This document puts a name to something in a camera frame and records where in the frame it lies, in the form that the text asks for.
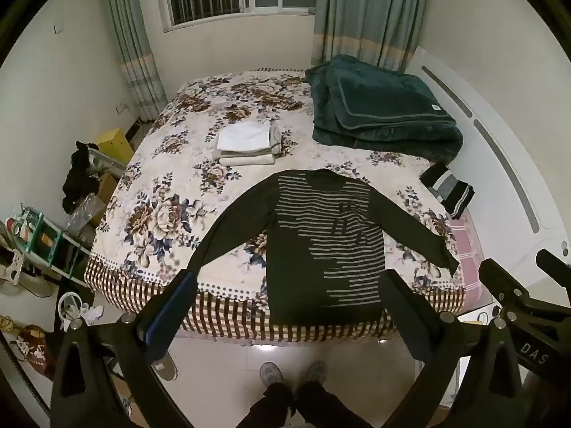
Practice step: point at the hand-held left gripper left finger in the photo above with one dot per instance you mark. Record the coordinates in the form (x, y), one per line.
(171, 316)

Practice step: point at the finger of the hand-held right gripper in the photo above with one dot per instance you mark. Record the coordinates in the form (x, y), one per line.
(504, 278)
(553, 262)

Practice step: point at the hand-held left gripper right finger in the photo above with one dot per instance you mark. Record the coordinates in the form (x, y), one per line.
(403, 316)

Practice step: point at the dark striped sweater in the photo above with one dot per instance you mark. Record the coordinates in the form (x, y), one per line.
(325, 240)

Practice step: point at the pink checked cloth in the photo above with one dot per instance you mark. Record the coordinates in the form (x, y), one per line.
(468, 254)

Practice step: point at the grey slipper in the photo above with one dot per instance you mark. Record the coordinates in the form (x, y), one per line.
(166, 368)

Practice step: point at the folded black grey striped garment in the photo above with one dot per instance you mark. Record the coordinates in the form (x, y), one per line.
(450, 189)

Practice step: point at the person's right shoe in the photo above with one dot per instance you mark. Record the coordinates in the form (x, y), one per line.
(316, 372)

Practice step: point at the person's shoe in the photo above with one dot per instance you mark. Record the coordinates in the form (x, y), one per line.
(316, 372)
(271, 373)

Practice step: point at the white headset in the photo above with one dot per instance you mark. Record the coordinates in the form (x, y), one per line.
(67, 310)

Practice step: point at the person's left shoe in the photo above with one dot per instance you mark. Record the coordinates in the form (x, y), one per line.
(271, 373)

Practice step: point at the person's right leg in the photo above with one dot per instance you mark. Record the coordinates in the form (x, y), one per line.
(325, 405)

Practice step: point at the person's leg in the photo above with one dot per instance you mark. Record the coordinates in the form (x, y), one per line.
(325, 405)
(267, 405)

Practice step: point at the person's left leg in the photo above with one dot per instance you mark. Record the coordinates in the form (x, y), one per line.
(267, 405)

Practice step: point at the clear plastic bag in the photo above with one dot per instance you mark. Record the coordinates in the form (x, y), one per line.
(84, 216)

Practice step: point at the red bag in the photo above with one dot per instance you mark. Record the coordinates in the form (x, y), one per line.
(35, 352)

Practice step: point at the teal storage rack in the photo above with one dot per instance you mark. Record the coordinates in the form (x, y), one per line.
(49, 240)

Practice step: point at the bed with floral cover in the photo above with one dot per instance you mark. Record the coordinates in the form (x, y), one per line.
(178, 165)

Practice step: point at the white headboard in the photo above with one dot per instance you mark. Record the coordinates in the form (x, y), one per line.
(499, 111)

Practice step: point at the black cloth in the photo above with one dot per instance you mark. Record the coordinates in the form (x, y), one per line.
(80, 178)

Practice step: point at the folded cream garment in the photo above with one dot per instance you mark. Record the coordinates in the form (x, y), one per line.
(245, 159)

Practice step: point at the yellow box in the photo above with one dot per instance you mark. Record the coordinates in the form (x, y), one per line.
(113, 145)

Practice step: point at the folded white shirt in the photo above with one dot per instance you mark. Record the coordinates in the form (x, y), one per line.
(245, 136)

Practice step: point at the folded beige garment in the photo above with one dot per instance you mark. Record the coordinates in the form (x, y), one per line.
(276, 140)

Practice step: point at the dark green blanket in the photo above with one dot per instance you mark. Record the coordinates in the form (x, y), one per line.
(379, 107)

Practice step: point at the narrow green curtain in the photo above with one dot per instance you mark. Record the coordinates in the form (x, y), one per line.
(134, 44)

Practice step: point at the wide green curtain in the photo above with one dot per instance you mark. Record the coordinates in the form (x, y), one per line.
(370, 13)

